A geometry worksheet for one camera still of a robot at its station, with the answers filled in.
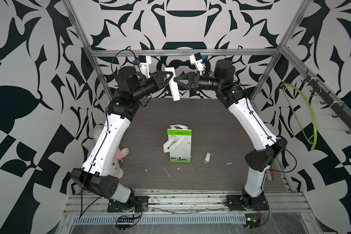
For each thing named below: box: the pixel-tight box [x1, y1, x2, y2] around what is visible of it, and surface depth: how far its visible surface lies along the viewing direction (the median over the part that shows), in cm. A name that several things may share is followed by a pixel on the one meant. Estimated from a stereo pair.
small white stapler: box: [203, 152, 212, 164], surface depth 90 cm
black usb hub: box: [117, 217, 136, 223], surface depth 74 cm
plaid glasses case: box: [266, 169, 275, 181], surface depth 82 cm
